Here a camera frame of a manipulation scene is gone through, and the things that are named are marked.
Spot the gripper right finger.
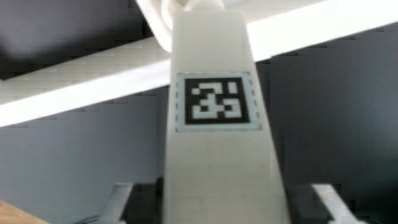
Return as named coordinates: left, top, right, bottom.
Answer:
left=288, top=184, right=368, bottom=224

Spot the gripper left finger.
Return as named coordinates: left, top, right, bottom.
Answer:
left=77, top=181, right=167, bottom=224

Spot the white leg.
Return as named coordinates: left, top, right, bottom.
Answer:
left=164, top=0, right=292, bottom=224

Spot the white front fence bar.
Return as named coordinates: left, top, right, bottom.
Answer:
left=0, top=0, right=398, bottom=127

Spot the white desk top tray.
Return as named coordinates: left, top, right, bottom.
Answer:
left=135, top=0, right=182, bottom=52

